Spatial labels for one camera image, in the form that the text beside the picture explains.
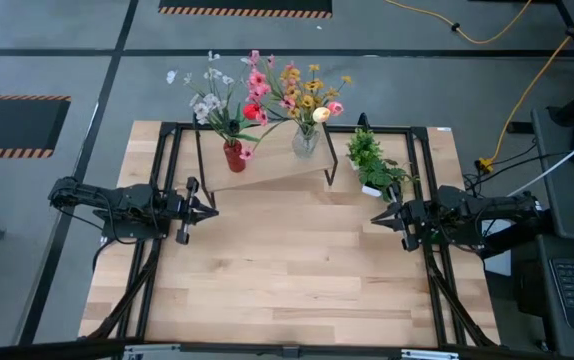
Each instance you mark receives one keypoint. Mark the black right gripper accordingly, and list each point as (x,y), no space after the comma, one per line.
(417,220)

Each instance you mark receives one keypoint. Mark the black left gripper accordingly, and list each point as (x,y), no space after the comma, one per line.
(179,207)

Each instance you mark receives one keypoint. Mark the red ribbed glass vase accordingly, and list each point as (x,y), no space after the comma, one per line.
(234,157)

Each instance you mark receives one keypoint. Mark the white artificial flower bunch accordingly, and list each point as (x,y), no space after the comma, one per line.
(202,110)

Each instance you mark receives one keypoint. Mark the red artificial tulip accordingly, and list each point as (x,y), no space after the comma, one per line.
(251,111)

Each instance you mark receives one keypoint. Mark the clear cut-glass vase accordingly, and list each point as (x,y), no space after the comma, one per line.
(306,145)

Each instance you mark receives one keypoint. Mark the pink artificial tulip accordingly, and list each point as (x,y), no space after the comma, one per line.
(335,108)

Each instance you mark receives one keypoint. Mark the cream artificial tulip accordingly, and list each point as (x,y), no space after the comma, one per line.
(321,115)

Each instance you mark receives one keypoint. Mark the pink artificial flower bunch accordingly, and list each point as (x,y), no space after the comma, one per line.
(257,80)

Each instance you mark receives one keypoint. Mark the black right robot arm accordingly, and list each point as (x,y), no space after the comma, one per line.
(487,210)

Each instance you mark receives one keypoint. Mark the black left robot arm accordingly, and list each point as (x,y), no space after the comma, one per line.
(127,200)

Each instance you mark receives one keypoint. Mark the wooden shelf with black legs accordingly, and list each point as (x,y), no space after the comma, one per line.
(272,165)

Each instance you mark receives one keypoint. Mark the broad-leaf potted plant white pot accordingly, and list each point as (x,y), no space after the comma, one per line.
(382,175)

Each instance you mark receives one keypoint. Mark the small-leaf potted plant white pot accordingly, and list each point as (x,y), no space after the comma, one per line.
(364,147)

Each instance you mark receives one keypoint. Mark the white paper sheet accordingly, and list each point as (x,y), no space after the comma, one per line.
(499,262)

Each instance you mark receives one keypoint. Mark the dark grey desk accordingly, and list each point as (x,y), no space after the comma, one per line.
(567,210)
(532,310)

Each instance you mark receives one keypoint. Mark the black hazard-striped floor mat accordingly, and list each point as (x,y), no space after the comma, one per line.
(242,5)
(12,125)

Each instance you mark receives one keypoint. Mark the black aluminium table frame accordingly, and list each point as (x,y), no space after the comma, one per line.
(392,129)

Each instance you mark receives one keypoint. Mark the silver aluminium frame bracket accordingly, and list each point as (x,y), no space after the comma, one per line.
(429,355)
(152,350)

